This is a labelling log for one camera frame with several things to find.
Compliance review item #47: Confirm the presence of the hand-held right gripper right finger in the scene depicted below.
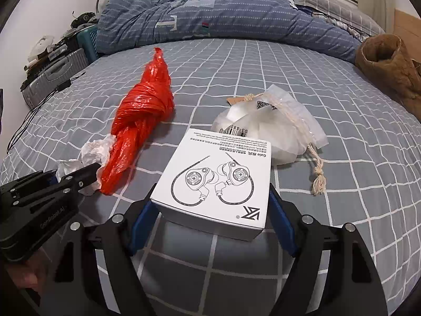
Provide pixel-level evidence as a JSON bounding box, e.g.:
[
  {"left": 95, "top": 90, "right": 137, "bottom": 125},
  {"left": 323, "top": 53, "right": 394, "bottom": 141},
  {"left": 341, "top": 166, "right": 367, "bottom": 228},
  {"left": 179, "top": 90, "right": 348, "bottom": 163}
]
[{"left": 268, "top": 184, "right": 390, "bottom": 316}]

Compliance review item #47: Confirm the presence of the beige cotton drawstring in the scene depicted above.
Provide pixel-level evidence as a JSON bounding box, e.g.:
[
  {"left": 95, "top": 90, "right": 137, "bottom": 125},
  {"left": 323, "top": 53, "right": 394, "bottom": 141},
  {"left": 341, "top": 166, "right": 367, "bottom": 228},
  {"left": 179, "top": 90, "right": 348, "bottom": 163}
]
[{"left": 242, "top": 93, "right": 328, "bottom": 196}]

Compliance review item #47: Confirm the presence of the grey ribbed suitcase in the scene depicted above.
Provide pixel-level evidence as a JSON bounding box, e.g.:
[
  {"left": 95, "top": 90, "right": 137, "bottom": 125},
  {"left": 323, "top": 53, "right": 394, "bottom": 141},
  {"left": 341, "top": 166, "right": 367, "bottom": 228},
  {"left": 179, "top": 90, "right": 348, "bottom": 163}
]
[{"left": 20, "top": 48, "right": 89, "bottom": 109}]

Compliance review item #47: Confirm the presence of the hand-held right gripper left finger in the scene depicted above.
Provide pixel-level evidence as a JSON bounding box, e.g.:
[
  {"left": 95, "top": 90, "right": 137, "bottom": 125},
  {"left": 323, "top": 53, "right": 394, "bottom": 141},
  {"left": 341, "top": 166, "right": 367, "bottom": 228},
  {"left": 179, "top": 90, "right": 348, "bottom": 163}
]
[{"left": 38, "top": 184, "right": 158, "bottom": 316}]

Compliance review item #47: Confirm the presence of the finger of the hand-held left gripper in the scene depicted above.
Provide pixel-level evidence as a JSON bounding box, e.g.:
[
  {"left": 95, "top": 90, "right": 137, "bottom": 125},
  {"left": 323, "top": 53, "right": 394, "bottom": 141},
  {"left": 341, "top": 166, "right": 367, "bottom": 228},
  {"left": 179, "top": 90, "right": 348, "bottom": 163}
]
[
  {"left": 13, "top": 162, "right": 103, "bottom": 209},
  {"left": 0, "top": 170, "right": 59, "bottom": 202}
]

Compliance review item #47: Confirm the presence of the grey checked bed sheet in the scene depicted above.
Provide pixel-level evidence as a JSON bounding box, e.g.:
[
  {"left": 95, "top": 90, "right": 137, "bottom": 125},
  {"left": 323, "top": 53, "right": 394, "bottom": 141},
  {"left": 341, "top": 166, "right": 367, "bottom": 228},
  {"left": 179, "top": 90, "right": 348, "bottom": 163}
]
[{"left": 0, "top": 38, "right": 421, "bottom": 316}]

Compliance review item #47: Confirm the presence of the grey checked pillow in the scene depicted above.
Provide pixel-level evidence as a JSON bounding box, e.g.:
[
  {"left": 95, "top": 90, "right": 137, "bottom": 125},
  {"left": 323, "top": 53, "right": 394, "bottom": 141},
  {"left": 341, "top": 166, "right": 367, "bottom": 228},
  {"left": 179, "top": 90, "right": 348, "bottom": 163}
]
[{"left": 293, "top": 0, "right": 387, "bottom": 40}]

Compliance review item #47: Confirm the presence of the white tissue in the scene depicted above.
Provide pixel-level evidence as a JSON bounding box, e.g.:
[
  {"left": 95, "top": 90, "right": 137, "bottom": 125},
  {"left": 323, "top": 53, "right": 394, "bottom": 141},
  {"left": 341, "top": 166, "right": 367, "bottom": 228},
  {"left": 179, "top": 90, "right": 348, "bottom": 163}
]
[{"left": 56, "top": 135, "right": 116, "bottom": 196}]

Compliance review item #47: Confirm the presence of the translucent white plastic bag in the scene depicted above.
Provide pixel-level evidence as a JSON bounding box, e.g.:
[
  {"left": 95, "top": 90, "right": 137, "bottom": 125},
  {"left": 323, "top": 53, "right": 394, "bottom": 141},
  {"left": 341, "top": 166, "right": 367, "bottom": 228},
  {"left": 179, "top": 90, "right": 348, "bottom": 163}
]
[{"left": 210, "top": 84, "right": 329, "bottom": 167}]

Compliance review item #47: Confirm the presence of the teal plastic stool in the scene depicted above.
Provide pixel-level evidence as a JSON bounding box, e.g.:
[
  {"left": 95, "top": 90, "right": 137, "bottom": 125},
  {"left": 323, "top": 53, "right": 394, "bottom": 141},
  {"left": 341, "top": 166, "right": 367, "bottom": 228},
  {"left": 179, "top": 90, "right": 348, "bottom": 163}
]
[{"left": 77, "top": 26, "right": 99, "bottom": 61}]

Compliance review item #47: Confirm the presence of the white earphone box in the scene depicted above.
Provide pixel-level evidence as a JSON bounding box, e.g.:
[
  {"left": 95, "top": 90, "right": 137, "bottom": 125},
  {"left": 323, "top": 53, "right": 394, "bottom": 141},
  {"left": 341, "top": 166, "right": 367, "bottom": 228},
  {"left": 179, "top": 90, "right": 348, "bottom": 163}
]
[{"left": 149, "top": 127, "right": 272, "bottom": 241}]

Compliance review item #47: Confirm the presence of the person's left hand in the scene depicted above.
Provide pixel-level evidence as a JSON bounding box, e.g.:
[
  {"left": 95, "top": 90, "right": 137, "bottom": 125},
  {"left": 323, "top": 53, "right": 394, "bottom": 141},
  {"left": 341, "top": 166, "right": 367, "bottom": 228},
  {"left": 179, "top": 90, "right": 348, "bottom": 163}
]
[{"left": 7, "top": 253, "right": 50, "bottom": 294}]

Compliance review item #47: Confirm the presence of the brown fleece garment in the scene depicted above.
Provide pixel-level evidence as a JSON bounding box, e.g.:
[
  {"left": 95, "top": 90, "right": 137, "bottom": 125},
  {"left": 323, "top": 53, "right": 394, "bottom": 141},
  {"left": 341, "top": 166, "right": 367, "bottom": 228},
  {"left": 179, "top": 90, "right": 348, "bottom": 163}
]
[{"left": 354, "top": 34, "right": 421, "bottom": 121}]

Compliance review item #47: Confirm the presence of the knotted red plastic bag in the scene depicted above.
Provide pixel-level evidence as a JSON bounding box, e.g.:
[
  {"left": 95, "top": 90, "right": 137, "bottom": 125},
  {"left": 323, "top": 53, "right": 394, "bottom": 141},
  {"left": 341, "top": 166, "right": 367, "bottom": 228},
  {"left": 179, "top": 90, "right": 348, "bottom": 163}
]
[{"left": 99, "top": 47, "right": 176, "bottom": 195}]

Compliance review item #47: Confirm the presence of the blue striped quilt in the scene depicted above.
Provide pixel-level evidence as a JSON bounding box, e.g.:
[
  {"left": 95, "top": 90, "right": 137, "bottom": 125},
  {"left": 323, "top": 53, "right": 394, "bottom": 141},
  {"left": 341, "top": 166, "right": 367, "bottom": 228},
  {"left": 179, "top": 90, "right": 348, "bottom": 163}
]
[{"left": 95, "top": 0, "right": 362, "bottom": 63}]

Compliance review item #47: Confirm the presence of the black charger cable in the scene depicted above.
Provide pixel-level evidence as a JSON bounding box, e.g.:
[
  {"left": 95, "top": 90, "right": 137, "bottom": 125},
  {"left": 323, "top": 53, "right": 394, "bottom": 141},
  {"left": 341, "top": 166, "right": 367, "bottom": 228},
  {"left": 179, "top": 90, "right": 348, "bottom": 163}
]
[{"left": 7, "top": 72, "right": 87, "bottom": 152}]

